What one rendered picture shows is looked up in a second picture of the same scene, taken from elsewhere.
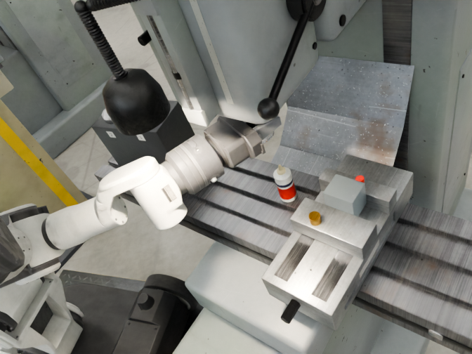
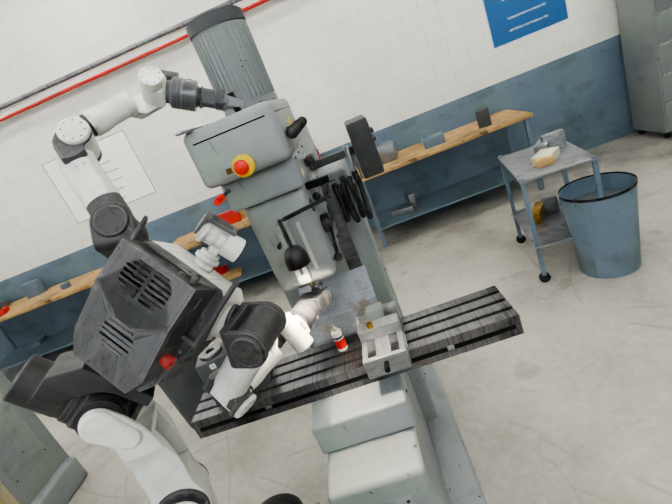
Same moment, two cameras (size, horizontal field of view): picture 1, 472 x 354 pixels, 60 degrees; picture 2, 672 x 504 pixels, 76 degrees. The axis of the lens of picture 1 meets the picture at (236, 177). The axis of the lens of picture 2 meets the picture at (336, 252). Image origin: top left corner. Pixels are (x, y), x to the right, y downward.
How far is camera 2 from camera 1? 0.97 m
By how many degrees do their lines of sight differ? 45
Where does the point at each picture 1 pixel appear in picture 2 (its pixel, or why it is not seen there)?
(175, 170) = (300, 314)
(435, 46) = (369, 251)
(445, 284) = (439, 327)
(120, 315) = not seen: outside the picture
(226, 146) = (316, 298)
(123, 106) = (298, 254)
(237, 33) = (317, 231)
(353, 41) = not seen: hidden behind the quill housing
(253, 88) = (326, 255)
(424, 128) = (384, 297)
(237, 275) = (342, 403)
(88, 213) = not seen: hidden behind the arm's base
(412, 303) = (433, 339)
